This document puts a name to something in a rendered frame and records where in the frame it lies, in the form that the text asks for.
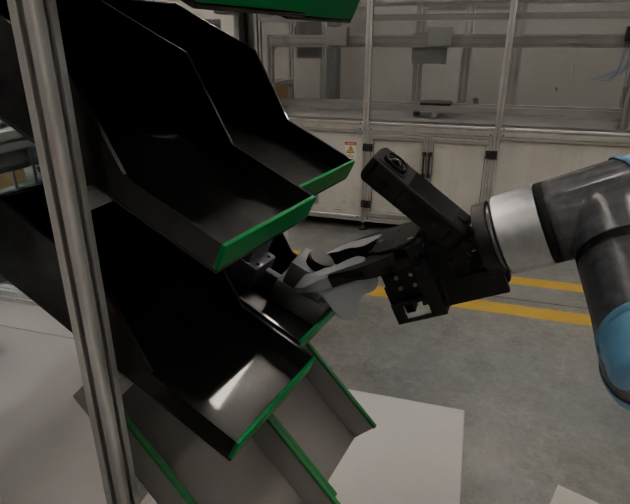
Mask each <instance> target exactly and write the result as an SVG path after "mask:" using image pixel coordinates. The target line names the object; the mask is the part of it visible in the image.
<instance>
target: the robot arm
mask: <svg viewBox="0 0 630 504"><path fill-rule="evenodd" d="M361 179H362V180H363V181H364V182H365V183H367V184H368V185H369V186H370V187H371V188H372V189H374V190H375V191H376V192H378V193H379V194H380V195H381V196H382V197H384V198H385V199H386V200H387V201H388V202H390V203H391V204H392V205H393V206H394V207H396V208H397V209H398V210H399V211H401V212H402V213H403V214H404V215H405V216H407V217H408V218H409V219H410V220H411V221H412V222H407V223H404V224H401V225H398V226H396V227H391V228H387V229H384V230H381V231H378V232H375V233H372V234H370V235H367V236H364V237H362V238H359V239H356V240H355V241H353V242H350V243H347V244H345V245H342V246H340V247H338V248H336V249H334V250H331V251H329V252H327V254H328V255H329V256H330V257H331V258H332V259H333V261H334V264H336V265H334V266H331V267H326V268H323V269H321V270H319V271H316V272H313V273H309V274H306V275H304V276H303V277H302V279H301V280H300V281H299V282H298V284H297V285H296V286H295V287H294V291H295V293H296V294H300V293H301V294H303V293H312V292H317V293H319V294H320V295H321V296H322V298H323V299H324V300H325V301H326V302H327V304H328V305H329V306H330V307H331V308H332V310H333V311H334V312H335V313H336V314H337V316H338V317H339V318H341V319H343V320H351V319H354V318H355V317H357V315H358V312H359V299H360V297H361V296H362V295H365V294H367V293H370V292H372V291H374V290H375V289H376V288H377V286H378V277H379V276H381V277H382V279H383V282H384V284H385V287H384V290H385V292H386V294H387V296H388V299H389V301H390V303H391V308H392V310H393V312H394V314H395V317H396V319H397V321H398V323H399V325H400V324H405V323H409V322H414V321H419V320H423V319H428V318H432V317H437V316H441V315H446V314H448V311H449V308H450V306H451V305H455V304H459V303H464V302H468V301H473V300H477V299H481V298H486V297H490V296H495V295H499V294H503V293H508V292H510V286H509V282H510V279H511V273H510V271H511V272H512V273H519V272H523V271H527V270H531V269H536V268H540V267H544V266H548V265H552V264H557V263H560V262H564V261H569V260H573V259H575V261H576V265H577V269H578V273H579V277H580V280H581V284H582V288H583V291H584V295H585V299H586V303H587V306H588V310H589V314H590V318H591V323H592V328H593V334H594V339H595V345H596V349H597V353H598V357H599V361H598V369H599V374H600V377H601V380H602V382H603V384H604V385H605V387H606V390H607V391H608V392H609V394H610V395H611V397H612V398H613V399H614V400H615V401H616V402H617V403H618V404H619V405H620V406H622V407H623V408H625V409H626V410H628V411H630V154H627V155H624V156H620V155H616V156H613V157H610V158H609V159H608V160H607V161H604V162H601V163H598V164H594V165H591V166H588V167H585V168H582V169H579V170H576V171H572V172H569V173H566V174H563V175H560V176H557V177H553V178H550V179H547V180H544V181H541V182H538V183H534V184H531V185H528V186H525V187H522V188H518V189H515V190H512V191H509V192H506V193H503V194H499V195H496V196H493V197H491V198H490V200H489V203H488V202H487V201H484V202H481V203H477V204H474V205H472V206H471V209H470V215H471V216H470V215H468V214H467V213H466V212H465V211H464V210H462V209H461V208H460V207H459V206H458V205H456V204H455V203H454V202H453V201H451V200H450V199H449V198H448V197H447V196H445V195H444V194H443V193H442V192H441V191H439V190H438V189H437V188H436V187H435V186H433V185H432V184H431V183H430V182H428V181H427V180H426V179H425V178H424V177H422V176H421V175H420V174H419V173H418V172H416V171H415V170H414V169H413V168H412V167H410V166H409V165H408V164H407V163H406V162H405V161H404V160H403V159H402V158H401V157H400V156H398V155H397V154H395V153H394V152H392V151H391V150H390V149H389V148H382V149H380V150H379V151H378V152H377V153H376V154H375V155H374V156H373V157H372V158H371V159H370V161H369V162H368V163H367V165H366V166H365V167H364V168H363V170H362V172H361ZM471 223H472V226H471V227H470V224H471ZM421 301H422V303H423V305H428V304H429V307H430V309H431V311H432V313H429V314H425V315H420V316H416V317H411V318H408V316H407V314H406V311H407V313H411V312H415V311H416V309H417V306H418V303H417V302H421ZM403 306H405V309H406V311H405V309H404V307H403Z"/></svg>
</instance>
